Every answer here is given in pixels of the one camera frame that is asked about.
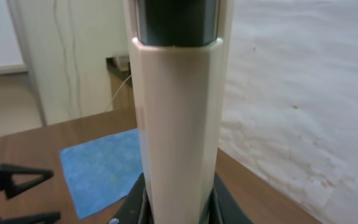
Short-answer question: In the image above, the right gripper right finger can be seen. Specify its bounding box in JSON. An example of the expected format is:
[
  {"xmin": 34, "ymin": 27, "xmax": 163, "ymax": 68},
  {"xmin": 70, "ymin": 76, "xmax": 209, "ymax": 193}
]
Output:
[{"xmin": 209, "ymin": 172, "xmax": 254, "ymax": 224}]

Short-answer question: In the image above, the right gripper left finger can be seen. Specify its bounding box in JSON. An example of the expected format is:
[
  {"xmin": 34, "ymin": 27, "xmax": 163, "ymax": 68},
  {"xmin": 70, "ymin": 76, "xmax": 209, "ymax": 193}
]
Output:
[{"xmin": 109, "ymin": 172, "xmax": 151, "ymax": 224}]

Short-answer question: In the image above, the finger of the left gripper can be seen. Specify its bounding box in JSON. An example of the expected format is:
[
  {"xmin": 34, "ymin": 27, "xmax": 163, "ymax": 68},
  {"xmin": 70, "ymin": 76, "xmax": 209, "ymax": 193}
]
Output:
[
  {"xmin": 0, "ymin": 211, "xmax": 62, "ymax": 224},
  {"xmin": 0, "ymin": 162, "xmax": 55, "ymax": 200}
]

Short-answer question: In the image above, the white pipette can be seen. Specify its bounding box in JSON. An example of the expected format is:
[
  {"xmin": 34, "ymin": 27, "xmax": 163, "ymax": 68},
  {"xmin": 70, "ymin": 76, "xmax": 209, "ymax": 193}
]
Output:
[{"xmin": 122, "ymin": 0, "xmax": 234, "ymax": 224}]

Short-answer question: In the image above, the blue cloth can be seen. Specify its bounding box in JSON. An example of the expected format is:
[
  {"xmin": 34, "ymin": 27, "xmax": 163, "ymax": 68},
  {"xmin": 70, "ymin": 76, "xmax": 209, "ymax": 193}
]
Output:
[{"xmin": 60, "ymin": 128, "xmax": 144, "ymax": 220}]

